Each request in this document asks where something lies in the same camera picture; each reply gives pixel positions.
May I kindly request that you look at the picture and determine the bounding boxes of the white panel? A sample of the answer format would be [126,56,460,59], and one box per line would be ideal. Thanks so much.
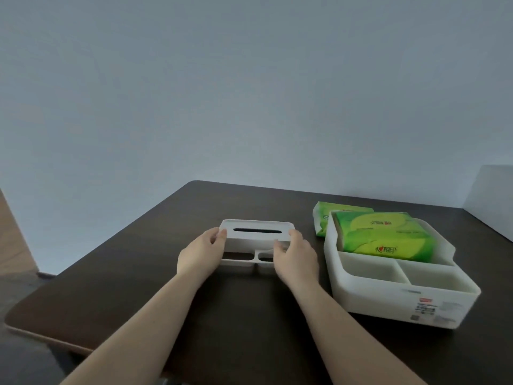
[463,164,513,242]

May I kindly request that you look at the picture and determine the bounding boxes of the person's left forearm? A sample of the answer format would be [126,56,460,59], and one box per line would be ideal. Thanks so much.
[60,272,202,385]

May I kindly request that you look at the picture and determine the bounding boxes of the person's right forearm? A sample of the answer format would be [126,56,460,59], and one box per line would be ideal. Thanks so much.
[289,278,427,385]

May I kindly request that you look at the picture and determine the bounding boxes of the green tissue pack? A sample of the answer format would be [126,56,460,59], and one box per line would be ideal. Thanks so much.
[313,201,374,238]
[333,211,437,263]

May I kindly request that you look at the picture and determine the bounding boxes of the person's left hand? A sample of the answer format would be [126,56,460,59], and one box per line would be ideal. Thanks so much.
[177,227,228,279]

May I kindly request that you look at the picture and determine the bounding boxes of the white tissue box lid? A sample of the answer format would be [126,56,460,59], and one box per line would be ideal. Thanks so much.
[216,219,296,275]

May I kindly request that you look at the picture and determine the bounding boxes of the white plastic organizer box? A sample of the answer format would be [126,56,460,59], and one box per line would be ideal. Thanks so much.
[323,211,481,330]

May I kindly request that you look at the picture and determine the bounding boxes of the person's right hand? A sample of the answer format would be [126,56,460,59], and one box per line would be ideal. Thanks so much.
[273,229,320,288]

